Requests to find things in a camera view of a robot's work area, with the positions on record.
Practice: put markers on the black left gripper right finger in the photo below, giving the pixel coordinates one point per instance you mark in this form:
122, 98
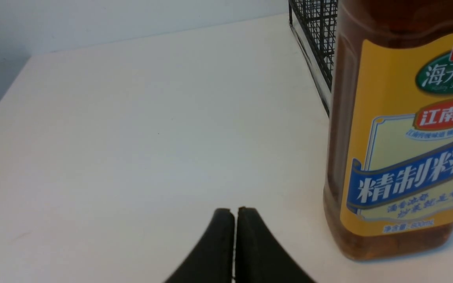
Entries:
259, 258

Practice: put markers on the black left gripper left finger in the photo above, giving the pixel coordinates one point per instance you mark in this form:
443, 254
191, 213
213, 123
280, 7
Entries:
211, 260

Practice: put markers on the large cooking wine bottle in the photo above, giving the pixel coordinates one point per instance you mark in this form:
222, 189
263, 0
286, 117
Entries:
389, 176

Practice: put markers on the black wire mesh rack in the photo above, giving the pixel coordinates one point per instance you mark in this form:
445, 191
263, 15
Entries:
313, 23

